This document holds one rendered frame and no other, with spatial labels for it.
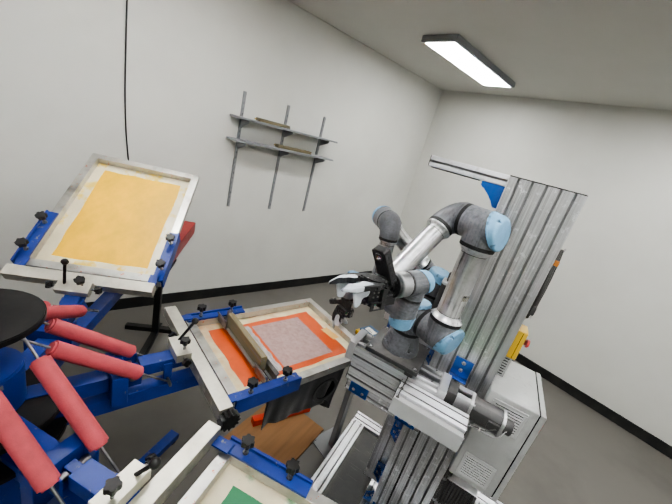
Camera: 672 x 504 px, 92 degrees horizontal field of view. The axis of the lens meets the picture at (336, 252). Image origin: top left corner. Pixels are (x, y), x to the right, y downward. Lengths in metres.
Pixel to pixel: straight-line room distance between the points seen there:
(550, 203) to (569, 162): 3.19
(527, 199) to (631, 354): 3.36
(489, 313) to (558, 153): 3.35
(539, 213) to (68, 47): 2.96
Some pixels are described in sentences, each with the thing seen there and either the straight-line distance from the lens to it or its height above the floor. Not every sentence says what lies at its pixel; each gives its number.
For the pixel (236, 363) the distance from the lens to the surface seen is 1.61.
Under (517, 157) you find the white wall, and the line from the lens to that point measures 4.72.
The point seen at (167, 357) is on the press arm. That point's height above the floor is 1.04.
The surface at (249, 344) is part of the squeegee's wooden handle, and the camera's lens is 1.57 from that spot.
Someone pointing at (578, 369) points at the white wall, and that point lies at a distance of 4.69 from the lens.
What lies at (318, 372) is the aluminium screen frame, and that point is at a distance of 1.59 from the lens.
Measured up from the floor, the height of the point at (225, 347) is 0.95.
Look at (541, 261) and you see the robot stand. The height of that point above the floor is 1.77.
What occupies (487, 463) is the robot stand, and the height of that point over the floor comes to 0.91.
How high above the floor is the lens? 2.00
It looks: 19 degrees down
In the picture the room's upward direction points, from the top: 15 degrees clockwise
